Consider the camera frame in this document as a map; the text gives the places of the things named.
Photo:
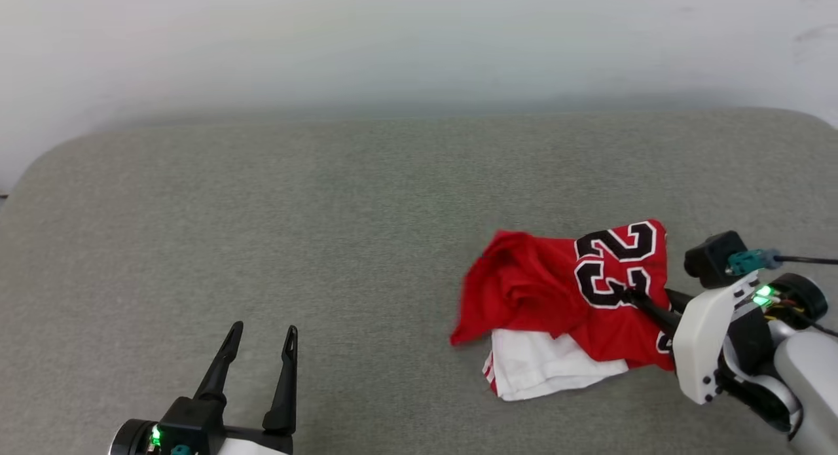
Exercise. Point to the teal left camera connector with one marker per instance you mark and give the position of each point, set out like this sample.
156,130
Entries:
181,450

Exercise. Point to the teal camera connector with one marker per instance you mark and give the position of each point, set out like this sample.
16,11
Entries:
181,450
749,262

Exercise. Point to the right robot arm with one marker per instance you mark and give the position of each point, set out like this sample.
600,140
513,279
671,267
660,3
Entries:
812,383

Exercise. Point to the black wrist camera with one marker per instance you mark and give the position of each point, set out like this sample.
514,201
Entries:
710,258
193,425

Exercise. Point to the teal right camera connector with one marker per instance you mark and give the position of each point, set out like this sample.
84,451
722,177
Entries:
749,262

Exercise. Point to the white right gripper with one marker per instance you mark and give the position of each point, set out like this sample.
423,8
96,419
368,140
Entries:
700,340

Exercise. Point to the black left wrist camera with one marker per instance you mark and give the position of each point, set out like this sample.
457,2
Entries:
193,425

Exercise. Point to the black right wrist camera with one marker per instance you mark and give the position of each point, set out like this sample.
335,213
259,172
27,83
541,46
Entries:
710,258

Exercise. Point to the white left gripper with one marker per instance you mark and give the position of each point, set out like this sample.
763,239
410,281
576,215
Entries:
262,445

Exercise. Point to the red and white basketball jersey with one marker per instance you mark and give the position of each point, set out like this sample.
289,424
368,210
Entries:
543,285

